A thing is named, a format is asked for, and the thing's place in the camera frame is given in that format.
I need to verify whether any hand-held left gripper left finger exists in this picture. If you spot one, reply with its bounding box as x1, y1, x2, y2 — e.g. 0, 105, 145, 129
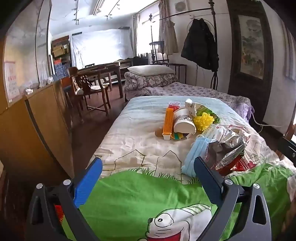
25, 157, 103, 241

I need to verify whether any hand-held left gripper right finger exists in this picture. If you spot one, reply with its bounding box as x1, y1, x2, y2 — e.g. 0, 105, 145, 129
194, 157, 272, 241

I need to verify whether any yellow foam net pompom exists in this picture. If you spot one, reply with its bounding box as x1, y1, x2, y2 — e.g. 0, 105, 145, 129
193, 112, 215, 132

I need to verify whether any white paper cup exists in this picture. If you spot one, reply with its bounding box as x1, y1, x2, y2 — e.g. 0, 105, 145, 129
173, 107, 197, 135

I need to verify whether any red snack packet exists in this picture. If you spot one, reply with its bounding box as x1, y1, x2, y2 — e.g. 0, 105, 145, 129
216, 158, 243, 177

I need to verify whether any blue face mask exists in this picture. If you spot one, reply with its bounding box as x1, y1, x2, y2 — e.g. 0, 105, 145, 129
181, 136, 219, 175

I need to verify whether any silver foil bag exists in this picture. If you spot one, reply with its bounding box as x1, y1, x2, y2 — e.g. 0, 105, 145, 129
203, 125, 251, 171

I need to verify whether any white mask packet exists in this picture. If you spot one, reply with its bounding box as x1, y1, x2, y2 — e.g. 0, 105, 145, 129
200, 124, 225, 142

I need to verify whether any green cartoon printed blanket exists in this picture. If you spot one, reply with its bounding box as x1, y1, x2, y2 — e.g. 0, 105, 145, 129
61, 95, 296, 241

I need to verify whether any colourful striped card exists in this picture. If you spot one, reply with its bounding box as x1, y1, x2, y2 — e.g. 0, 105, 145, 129
171, 132, 192, 141

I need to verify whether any green snack wrapper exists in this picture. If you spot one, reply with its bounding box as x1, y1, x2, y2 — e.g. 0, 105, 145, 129
201, 108, 221, 124

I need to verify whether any long orange white box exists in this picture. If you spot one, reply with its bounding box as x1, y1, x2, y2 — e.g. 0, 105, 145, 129
162, 107, 174, 141

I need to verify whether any wooden cabinet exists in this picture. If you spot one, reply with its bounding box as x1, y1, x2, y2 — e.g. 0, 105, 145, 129
0, 79, 74, 186

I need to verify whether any floral bed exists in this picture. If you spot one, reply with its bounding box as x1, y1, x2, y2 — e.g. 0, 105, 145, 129
141, 82, 255, 122

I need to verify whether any wooden chair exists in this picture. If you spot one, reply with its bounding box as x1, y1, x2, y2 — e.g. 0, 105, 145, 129
61, 67, 111, 118

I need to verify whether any metal coat stand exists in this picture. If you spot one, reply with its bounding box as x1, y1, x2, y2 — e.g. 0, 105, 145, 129
159, 0, 220, 91

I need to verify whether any wooden table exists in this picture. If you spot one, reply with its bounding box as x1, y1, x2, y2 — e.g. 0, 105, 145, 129
76, 64, 124, 99

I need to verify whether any folded floral quilt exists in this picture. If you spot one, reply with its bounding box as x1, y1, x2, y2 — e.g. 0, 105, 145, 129
124, 71, 179, 93

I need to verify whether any black side table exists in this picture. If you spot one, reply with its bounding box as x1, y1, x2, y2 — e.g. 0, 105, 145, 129
166, 63, 187, 81

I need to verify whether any long wooden desk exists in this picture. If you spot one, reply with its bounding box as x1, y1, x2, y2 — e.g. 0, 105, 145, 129
109, 58, 134, 80

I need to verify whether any white pillow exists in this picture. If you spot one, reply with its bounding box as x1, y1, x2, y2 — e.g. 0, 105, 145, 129
127, 65, 175, 76

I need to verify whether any shelf of boxes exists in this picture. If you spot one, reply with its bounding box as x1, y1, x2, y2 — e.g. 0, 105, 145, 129
51, 36, 71, 78

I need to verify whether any white hanging sheet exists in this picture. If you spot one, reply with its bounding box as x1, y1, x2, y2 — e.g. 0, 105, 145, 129
69, 29, 134, 69

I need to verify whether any black coat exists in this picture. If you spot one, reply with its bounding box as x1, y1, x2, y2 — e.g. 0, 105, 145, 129
181, 18, 219, 71

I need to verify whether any dark framed landscape painting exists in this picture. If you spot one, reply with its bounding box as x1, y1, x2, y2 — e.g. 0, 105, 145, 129
227, 0, 274, 122

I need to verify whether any glass partition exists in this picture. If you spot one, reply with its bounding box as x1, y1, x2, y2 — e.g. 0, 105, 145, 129
5, 0, 52, 107

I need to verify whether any floral curtain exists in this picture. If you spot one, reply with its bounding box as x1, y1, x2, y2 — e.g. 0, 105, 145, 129
158, 0, 178, 55

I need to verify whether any white cable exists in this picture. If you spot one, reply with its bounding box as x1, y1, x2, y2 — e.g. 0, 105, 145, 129
251, 109, 287, 128

